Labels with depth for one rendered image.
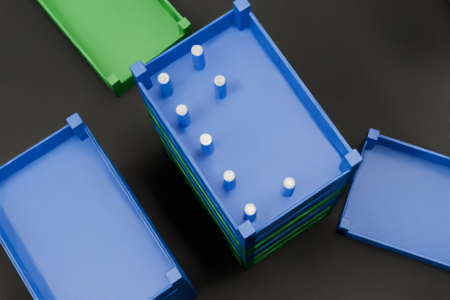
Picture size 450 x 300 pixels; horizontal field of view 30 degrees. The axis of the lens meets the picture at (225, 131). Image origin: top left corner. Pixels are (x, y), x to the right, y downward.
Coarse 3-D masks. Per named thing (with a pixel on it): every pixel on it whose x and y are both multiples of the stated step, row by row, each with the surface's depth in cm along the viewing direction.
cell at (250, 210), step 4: (248, 204) 115; (252, 204) 115; (244, 208) 115; (248, 208) 115; (252, 208) 115; (256, 208) 115; (244, 212) 115; (248, 212) 115; (252, 212) 115; (244, 216) 119; (248, 216) 116; (252, 216) 116; (252, 220) 120
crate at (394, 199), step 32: (384, 160) 164; (416, 160) 163; (448, 160) 159; (352, 192) 162; (384, 192) 162; (416, 192) 162; (448, 192) 162; (352, 224) 160; (384, 224) 160; (416, 224) 160; (448, 224) 160; (416, 256) 155; (448, 256) 158
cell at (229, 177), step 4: (224, 172) 117; (228, 172) 116; (232, 172) 117; (224, 176) 116; (228, 176) 116; (232, 176) 116; (224, 180) 116; (228, 180) 116; (232, 180) 116; (224, 184) 120; (228, 184) 118; (232, 184) 118; (228, 188) 121; (232, 188) 121
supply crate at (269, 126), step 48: (240, 0) 122; (240, 48) 128; (192, 96) 126; (240, 96) 126; (288, 96) 126; (192, 144) 124; (240, 144) 124; (288, 144) 124; (336, 144) 123; (240, 192) 122
